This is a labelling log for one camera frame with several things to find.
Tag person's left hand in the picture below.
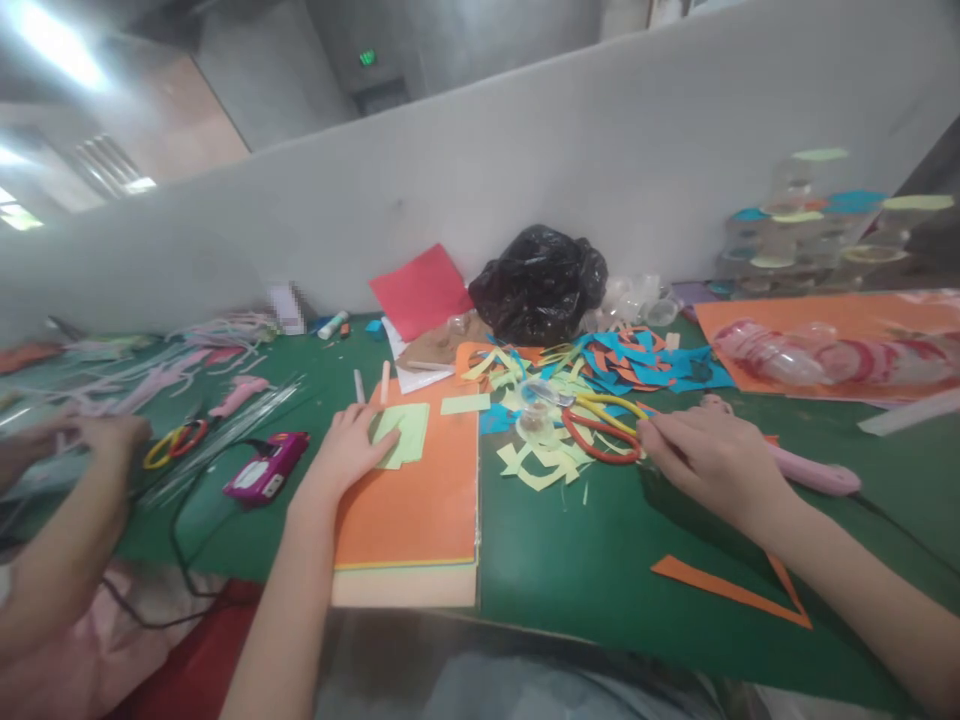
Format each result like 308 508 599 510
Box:
303 403 403 500

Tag person's right hand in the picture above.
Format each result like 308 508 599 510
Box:
636 410 801 538

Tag light green cut paper piece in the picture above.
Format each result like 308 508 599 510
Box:
366 403 433 472

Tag pile of blue orange scraps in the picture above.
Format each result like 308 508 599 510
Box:
454 327 736 436

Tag pile of light green scraps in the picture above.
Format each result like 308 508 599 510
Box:
496 431 594 494

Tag small clear glass bottle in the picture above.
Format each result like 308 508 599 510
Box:
515 380 562 445

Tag green table mat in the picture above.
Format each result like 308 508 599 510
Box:
0 313 960 715

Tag group of clear plastic cups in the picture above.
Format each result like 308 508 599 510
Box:
597 272 685 329

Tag large orange paper sheet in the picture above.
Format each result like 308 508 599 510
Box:
693 290 960 404

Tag long pink glue gun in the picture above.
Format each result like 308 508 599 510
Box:
699 395 864 498

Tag orange angled paper strip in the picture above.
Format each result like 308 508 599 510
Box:
650 552 814 631

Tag black plastic bag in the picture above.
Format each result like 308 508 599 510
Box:
467 224 610 348

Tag brown paper sheet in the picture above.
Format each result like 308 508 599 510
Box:
395 327 483 374

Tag white flat strip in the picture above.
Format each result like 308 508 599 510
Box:
856 388 960 438

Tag white paper sheet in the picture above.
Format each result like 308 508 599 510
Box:
380 314 457 396

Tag stack of coloured paper sheets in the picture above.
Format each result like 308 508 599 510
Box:
332 403 481 610

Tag stack of paper-lidded clear bottles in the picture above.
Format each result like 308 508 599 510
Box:
714 146 955 295

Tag red paper sheet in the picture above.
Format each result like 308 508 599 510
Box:
368 243 475 344

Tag white partition board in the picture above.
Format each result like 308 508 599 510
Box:
0 0 960 346

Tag white box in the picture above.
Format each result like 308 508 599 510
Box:
265 280 310 337

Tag magenta glue gun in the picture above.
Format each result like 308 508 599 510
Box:
222 431 311 512

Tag bundle of clear glue sticks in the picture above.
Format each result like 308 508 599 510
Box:
138 372 310 508

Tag small yellow and red scissors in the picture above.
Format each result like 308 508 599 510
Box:
142 417 210 472

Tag pile of pink pipe cleaners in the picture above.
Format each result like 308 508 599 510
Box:
44 311 280 421

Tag black power cable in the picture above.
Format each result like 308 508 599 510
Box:
97 438 275 631

